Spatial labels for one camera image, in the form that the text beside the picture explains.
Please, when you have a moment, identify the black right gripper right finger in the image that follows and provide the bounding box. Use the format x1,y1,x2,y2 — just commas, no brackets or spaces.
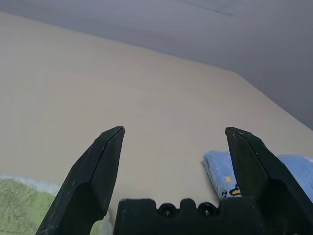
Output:
224,126,313,235

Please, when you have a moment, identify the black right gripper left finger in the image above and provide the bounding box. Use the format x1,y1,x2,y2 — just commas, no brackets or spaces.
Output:
35,126,126,235

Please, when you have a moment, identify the green towel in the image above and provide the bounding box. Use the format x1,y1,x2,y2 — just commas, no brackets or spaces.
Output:
0,174,112,235

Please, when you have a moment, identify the folded blue towel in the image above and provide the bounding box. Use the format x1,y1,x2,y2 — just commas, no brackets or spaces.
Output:
202,149,313,205

